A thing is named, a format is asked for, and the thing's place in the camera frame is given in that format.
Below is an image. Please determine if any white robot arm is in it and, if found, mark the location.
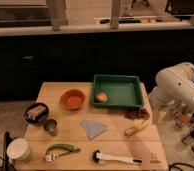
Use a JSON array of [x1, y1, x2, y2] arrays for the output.
[[149, 62, 194, 124]]

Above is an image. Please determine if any small dark metal cup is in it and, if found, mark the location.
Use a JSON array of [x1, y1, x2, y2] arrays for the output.
[[44, 119, 57, 136]]

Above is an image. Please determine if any yellow banana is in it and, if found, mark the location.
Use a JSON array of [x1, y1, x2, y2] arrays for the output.
[[124, 123, 148, 137]]

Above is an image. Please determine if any brown sponge block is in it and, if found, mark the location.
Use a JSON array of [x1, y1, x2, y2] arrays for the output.
[[27, 106, 46, 119]]

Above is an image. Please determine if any green pepper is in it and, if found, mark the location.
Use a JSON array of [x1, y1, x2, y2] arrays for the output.
[[45, 144, 75, 154]]

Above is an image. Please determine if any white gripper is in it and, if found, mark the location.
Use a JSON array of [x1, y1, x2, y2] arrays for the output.
[[151, 99, 167, 125]]

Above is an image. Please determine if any red bowl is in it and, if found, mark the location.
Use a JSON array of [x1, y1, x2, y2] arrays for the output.
[[60, 89, 85, 110]]

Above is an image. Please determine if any green plastic tray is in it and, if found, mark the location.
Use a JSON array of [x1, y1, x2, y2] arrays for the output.
[[91, 74, 144, 109]]

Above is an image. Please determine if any spice bottle rack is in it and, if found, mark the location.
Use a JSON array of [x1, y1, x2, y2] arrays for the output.
[[169, 103, 194, 155]]

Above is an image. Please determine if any grey blue towel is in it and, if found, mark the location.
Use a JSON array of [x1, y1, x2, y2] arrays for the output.
[[80, 119, 107, 139]]

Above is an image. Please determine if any black bowl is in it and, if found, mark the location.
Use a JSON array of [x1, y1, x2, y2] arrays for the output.
[[24, 102, 49, 124]]

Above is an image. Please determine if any dark red grape bunch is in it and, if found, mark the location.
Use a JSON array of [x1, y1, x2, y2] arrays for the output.
[[125, 108, 150, 120]]

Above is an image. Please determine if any white black dish brush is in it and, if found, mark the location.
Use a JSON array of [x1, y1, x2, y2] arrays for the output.
[[93, 150, 143, 164]]

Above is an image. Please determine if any black stand at left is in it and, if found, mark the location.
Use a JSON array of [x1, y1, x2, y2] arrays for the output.
[[2, 132, 15, 171]]

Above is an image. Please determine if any white lidded cup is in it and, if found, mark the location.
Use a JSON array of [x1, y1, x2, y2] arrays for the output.
[[6, 138, 31, 162]]

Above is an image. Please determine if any orange fruit in tray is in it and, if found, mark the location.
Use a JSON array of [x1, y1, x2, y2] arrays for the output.
[[96, 92, 108, 103]]

